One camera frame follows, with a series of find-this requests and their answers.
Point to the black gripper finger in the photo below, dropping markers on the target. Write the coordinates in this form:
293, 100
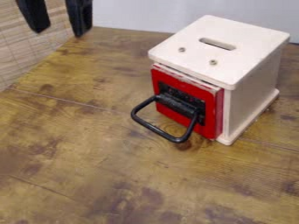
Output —
80, 16
35, 13

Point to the red wooden drawer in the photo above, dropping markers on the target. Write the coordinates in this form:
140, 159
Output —
186, 94

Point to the white wooden drawer cabinet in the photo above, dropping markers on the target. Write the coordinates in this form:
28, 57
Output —
234, 56

